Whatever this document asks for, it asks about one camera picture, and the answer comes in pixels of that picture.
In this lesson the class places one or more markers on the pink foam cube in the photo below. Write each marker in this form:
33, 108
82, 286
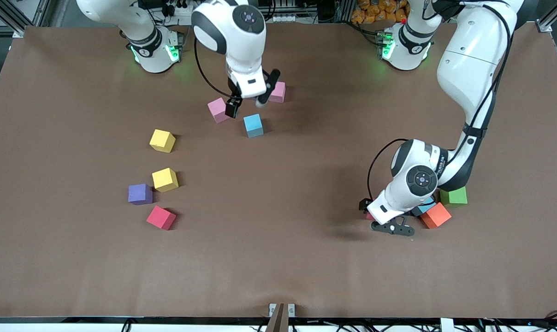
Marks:
217, 110
279, 93

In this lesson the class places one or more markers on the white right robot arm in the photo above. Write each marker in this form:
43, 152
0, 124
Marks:
241, 50

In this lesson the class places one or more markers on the red foam cube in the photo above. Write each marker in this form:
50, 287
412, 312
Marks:
370, 216
161, 217

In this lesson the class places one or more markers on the white bracket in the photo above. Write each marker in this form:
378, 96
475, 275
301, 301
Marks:
447, 325

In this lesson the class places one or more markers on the small metal bracket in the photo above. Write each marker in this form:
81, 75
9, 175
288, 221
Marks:
291, 310

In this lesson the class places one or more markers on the aluminium frame profile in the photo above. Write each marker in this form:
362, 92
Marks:
548, 20
15, 25

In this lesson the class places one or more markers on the blue foam cube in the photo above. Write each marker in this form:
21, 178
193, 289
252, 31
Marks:
253, 125
423, 210

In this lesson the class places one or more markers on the brown post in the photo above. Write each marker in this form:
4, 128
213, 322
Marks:
276, 320

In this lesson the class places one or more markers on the yellow foam cube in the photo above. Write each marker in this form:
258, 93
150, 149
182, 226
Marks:
162, 140
164, 179

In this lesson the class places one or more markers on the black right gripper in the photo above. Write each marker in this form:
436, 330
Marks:
233, 102

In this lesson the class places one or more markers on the orange foam cube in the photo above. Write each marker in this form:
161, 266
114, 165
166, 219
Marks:
437, 216

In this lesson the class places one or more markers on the purple foam cube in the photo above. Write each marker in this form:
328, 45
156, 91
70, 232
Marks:
140, 194

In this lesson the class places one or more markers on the green foam cube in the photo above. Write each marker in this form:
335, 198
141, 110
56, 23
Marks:
456, 197

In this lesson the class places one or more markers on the brown table mat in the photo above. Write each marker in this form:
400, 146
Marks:
278, 258

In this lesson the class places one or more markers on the white power strip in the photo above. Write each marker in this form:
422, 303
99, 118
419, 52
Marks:
177, 11

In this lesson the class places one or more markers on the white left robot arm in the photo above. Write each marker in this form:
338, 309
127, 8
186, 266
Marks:
467, 69

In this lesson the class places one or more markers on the orange object pile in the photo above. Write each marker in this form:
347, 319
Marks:
375, 11

